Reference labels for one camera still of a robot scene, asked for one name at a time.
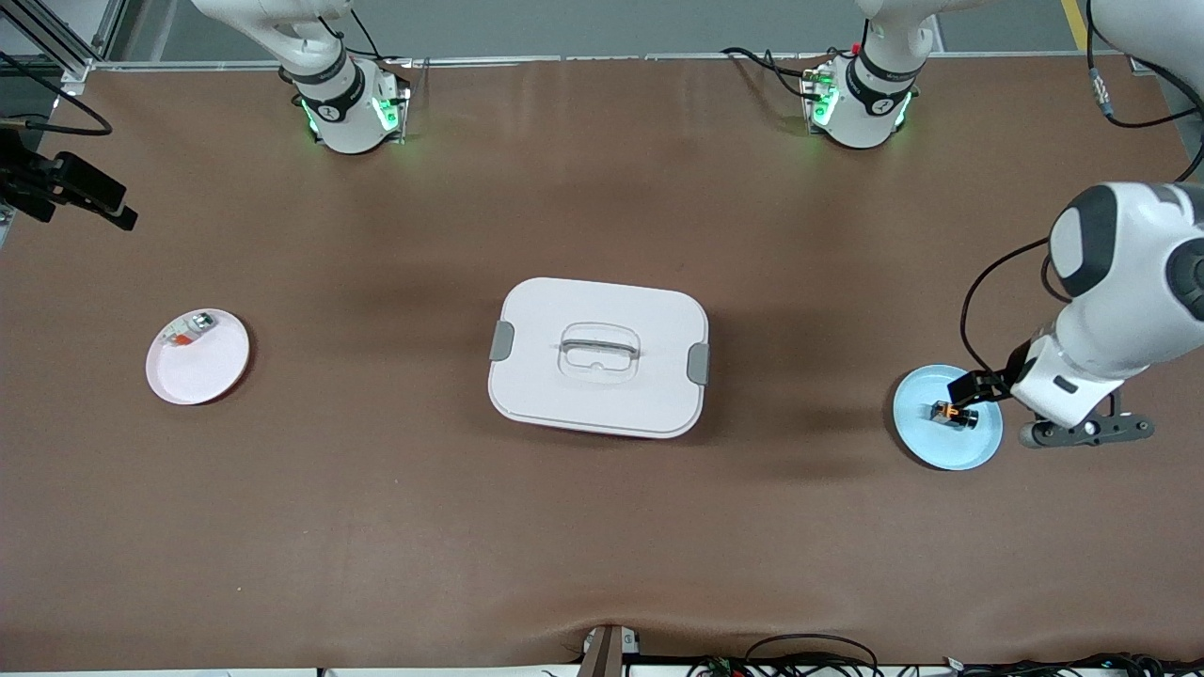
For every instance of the metal table edge rail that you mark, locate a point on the metal table edge rail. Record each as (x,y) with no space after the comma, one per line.
(611,58)

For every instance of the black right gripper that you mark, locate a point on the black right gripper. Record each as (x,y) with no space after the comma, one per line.
(36,179)

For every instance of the white lidded box grey clips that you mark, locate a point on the white lidded box grey clips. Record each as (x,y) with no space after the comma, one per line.
(649,320)

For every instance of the aluminium frame profile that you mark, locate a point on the aluminium frame profile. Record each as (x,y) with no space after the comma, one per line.
(47,38)

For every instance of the white round plate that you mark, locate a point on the white round plate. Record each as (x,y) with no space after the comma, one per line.
(212,371)

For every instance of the light blue round plate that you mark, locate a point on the light blue round plate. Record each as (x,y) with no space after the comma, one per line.
(941,447)

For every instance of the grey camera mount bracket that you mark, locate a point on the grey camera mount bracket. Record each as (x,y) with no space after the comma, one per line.
(607,653)

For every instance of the orange black push button switch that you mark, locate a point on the orange black push button switch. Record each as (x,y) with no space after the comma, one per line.
(955,414)

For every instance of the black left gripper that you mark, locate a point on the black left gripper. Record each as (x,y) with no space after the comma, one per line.
(1013,362)

